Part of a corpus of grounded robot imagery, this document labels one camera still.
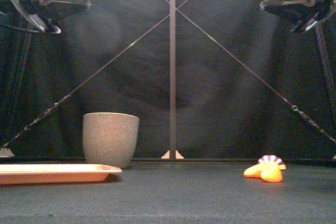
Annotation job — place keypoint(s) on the purple white toy onion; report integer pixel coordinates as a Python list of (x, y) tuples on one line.
[(271, 159)]

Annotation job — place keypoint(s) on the pink rectangular plate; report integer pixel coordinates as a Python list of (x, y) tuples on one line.
[(52, 172)]

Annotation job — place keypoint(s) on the black cloth backdrop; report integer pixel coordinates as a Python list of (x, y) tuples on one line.
[(227, 103)]

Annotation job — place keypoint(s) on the grey speckled cup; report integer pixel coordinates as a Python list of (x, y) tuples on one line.
[(109, 139)]

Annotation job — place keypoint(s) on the orange toy vegetable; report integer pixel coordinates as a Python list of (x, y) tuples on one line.
[(268, 173)]

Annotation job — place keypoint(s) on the dark side frame post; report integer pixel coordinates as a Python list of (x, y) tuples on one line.
[(327, 70)]

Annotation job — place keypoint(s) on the vertical metal frame post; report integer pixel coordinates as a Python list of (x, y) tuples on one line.
[(172, 70)]

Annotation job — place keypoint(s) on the grey corner foot bracket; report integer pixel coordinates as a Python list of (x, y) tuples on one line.
[(5, 152)]

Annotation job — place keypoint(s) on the post foot bracket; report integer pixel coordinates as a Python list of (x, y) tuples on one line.
[(172, 156)]

